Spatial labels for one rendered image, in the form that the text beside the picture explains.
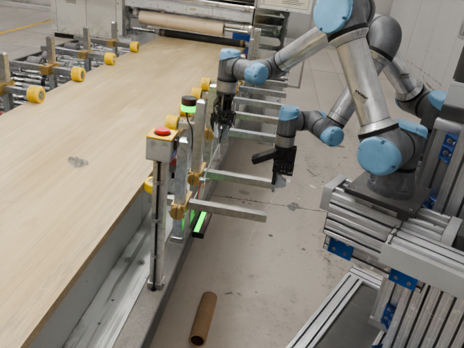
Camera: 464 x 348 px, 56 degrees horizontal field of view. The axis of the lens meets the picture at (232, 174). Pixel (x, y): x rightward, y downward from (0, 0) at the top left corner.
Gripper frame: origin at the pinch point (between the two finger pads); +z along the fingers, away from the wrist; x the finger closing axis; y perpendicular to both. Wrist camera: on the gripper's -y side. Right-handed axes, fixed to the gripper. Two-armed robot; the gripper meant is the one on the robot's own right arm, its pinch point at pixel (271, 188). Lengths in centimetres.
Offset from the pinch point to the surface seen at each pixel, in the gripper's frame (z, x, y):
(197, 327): 74, -9, -24
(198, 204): -2.7, -26.4, -25.1
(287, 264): 83, 63, 17
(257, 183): -2.3, -1.4, -5.9
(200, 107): -32.1, -5.6, -30.9
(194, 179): -3.2, -8.4, -30.9
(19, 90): -14, 34, -129
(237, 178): -2.9, -1.4, -14.5
